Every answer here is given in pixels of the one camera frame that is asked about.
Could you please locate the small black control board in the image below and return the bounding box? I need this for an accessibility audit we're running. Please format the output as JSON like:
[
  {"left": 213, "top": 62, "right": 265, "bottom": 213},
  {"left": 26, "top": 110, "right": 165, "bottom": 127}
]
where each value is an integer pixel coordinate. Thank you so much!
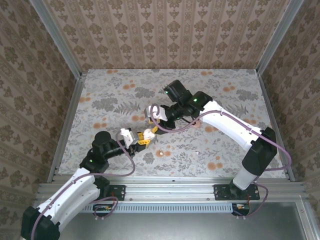
[
  {"left": 231, "top": 202, "right": 251, "bottom": 216},
  {"left": 92, "top": 204, "right": 113, "bottom": 217}
]

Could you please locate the black mounting plate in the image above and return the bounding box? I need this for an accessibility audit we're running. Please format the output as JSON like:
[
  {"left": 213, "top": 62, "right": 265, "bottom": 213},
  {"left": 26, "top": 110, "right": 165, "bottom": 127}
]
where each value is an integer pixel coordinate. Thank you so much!
[
  {"left": 108, "top": 184, "right": 126, "bottom": 201},
  {"left": 213, "top": 184, "right": 261, "bottom": 201}
]

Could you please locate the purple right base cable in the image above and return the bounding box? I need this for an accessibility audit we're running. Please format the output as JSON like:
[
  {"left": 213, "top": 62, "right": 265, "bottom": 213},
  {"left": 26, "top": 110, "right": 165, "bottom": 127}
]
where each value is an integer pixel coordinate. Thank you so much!
[{"left": 232, "top": 183, "right": 270, "bottom": 221}]

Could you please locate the aluminium table side rail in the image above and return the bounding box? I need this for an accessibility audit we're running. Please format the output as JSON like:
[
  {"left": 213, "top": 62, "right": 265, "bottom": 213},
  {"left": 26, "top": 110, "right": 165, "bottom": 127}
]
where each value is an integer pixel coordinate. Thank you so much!
[
  {"left": 256, "top": 71, "right": 296, "bottom": 182},
  {"left": 47, "top": 71, "right": 88, "bottom": 183}
]

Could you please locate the floral patterned table covering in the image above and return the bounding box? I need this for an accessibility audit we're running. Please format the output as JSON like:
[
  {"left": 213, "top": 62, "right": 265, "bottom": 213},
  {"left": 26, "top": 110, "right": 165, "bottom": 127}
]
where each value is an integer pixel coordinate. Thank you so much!
[{"left": 57, "top": 68, "right": 288, "bottom": 180}]

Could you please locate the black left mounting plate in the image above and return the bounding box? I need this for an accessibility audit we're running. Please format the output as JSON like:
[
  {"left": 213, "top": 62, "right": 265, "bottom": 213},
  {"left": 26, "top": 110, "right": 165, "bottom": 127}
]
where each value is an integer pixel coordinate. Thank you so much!
[{"left": 108, "top": 184, "right": 126, "bottom": 201}]

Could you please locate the aluminium base beam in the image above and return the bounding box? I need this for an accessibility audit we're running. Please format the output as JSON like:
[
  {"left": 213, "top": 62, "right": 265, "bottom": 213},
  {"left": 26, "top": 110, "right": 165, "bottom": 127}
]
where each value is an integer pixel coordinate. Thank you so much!
[{"left": 34, "top": 174, "right": 310, "bottom": 204}]

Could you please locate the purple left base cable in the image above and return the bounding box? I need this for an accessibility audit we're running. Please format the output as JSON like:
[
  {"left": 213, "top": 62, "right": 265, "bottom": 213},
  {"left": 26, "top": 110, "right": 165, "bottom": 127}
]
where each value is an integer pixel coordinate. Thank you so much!
[{"left": 90, "top": 195, "right": 120, "bottom": 221}]

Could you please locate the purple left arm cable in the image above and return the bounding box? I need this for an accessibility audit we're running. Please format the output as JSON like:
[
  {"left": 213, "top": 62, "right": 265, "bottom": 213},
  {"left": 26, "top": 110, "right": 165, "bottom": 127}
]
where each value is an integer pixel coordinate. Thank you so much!
[{"left": 31, "top": 136, "right": 137, "bottom": 240}]

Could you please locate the thin black cable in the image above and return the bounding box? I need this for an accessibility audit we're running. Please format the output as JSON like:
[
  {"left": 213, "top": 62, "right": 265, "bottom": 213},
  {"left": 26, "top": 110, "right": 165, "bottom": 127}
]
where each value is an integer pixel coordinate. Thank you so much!
[{"left": 182, "top": 116, "right": 200, "bottom": 125}]

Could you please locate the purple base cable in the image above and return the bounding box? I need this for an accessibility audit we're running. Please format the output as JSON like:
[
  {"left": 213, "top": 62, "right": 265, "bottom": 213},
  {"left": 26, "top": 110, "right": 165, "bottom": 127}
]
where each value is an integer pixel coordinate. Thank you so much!
[
  {"left": 232, "top": 183, "right": 270, "bottom": 221},
  {"left": 90, "top": 195, "right": 120, "bottom": 221}
]

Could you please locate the aluminium upright post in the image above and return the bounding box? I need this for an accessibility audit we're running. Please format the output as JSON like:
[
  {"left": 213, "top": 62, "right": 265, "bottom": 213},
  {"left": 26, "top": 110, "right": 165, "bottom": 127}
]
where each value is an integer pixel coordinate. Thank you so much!
[
  {"left": 29, "top": 0, "right": 83, "bottom": 77},
  {"left": 256, "top": 0, "right": 305, "bottom": 75}
]

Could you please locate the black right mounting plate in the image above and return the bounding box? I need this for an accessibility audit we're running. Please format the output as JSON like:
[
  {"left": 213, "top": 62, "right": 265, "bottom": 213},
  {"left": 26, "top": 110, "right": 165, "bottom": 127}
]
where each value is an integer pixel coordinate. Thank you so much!
[{"left": 213, "top": 184, "right": 261, "bottom": 201}]

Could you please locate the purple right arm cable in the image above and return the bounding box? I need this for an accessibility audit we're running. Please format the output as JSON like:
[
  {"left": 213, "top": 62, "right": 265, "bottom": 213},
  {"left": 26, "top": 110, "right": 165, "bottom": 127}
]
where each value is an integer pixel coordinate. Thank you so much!
[{"left": 149, "top": 103, "right": 292, "bottom": 172}]

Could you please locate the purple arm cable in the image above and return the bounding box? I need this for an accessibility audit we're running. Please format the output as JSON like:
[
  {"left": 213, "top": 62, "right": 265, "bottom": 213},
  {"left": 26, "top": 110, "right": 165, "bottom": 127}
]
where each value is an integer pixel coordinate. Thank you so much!
[
  {"left": 149, "top": 103, "right": 292, "bottom": 172},
  {"left": 31, "top": 136, "right": 137, "bottom": 240}
]

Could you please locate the pale round charging case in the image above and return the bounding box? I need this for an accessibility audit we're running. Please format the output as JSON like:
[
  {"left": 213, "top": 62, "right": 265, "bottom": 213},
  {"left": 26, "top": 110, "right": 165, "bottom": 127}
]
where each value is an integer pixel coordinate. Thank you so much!
[{"left": 142, "top": 128, "right": 156, "bottom": 141}]

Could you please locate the grey metal sheet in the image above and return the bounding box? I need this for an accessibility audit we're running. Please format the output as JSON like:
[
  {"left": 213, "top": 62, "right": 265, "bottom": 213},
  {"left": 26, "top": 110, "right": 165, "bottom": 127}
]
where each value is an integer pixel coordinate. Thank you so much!
[{"left": 19, "top": 202, "right": 316, "bottom": 240}]

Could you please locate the grey slotted cable duct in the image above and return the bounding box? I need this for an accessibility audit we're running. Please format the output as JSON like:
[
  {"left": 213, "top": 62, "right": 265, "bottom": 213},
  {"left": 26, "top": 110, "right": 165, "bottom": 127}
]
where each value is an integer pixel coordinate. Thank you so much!
[{"left": 82, "top": 202, "right": 235, "bottom": 214}]

